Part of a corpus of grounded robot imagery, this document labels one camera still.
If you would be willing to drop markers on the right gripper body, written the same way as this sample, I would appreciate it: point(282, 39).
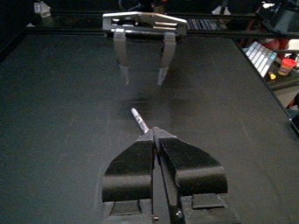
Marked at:
point(145, 22)

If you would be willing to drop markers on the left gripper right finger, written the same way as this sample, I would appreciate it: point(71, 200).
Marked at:
point(194, 169)

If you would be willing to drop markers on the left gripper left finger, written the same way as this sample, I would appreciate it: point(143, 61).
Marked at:
point(130, 169)

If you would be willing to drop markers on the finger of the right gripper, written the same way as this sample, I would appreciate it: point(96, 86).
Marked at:
point(167, 55)
point(122, 52)

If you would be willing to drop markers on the grey marker pen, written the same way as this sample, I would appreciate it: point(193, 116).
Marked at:
point(139, 119)

